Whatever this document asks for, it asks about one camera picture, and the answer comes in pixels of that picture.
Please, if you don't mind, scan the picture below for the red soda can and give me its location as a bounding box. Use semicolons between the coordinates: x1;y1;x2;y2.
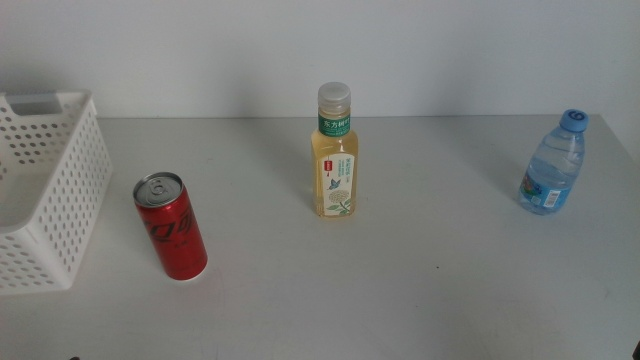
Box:
132;171;209;282

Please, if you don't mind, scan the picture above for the clear water bottle blue cap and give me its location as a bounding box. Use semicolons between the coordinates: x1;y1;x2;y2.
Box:
518;108;590;217

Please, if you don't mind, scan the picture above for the yellow tea bottle green label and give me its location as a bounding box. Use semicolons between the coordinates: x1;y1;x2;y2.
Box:
310;81;360;219

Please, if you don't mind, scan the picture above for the white perforated plastic basket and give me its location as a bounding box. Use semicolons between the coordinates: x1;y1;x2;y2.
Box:
0;89;114;296

